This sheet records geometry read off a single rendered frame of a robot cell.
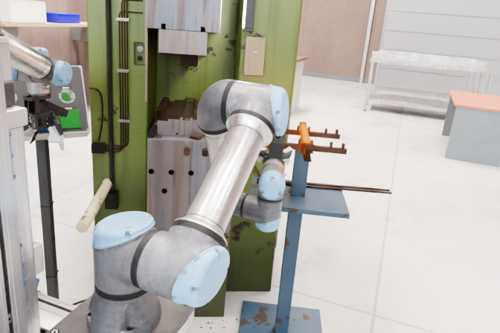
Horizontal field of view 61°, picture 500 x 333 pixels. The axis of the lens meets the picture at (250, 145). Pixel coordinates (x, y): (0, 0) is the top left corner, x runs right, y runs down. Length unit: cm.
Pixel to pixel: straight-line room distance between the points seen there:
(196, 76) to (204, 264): 164
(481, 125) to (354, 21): 639
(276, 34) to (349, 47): 933
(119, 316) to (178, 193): 107
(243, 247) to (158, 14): 124
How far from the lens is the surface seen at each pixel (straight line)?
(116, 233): 83
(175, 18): 181
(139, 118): 203
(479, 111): 543
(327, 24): 1134
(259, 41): 194
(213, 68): 230
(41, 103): 162
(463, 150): 551
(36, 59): 134
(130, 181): 213
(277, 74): 199
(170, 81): 232
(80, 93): 182
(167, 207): 194
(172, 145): 183
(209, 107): 102
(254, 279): 239
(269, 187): 121
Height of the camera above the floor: 145
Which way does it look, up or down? 17 degrees down
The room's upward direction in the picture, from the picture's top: 5 degrees clockwise
